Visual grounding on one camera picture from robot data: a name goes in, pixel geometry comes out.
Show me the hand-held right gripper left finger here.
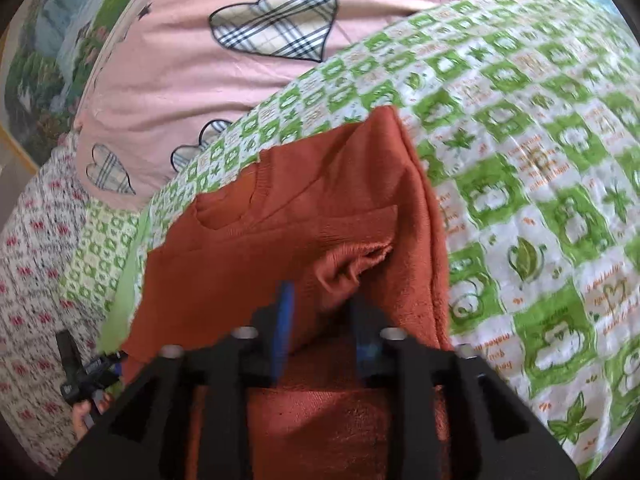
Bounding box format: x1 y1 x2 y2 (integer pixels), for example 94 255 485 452
55 280 301 480

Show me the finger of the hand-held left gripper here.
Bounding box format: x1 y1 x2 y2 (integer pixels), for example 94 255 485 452
102 351 127 382

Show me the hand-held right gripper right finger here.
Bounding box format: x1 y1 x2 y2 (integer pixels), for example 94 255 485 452
349 294 582 480

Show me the orange knitted sweater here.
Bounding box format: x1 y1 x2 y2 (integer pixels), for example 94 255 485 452
120 106 453 480

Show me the person's left hand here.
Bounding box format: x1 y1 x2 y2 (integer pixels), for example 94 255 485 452
71 392 113 437

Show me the floral bed sheet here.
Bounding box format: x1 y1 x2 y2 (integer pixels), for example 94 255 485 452
0 132 141 476

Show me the green checked pillow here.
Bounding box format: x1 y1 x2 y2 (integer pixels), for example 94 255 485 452
60 205 141 311

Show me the green checked quilt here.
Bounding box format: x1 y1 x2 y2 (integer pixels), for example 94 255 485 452
95 0 640 480

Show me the pink duvet with plaid hearts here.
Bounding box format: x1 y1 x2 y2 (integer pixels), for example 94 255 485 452
74 0 561 211

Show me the landscape wall poster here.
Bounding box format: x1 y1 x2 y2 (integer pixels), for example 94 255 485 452
0 0 166 171

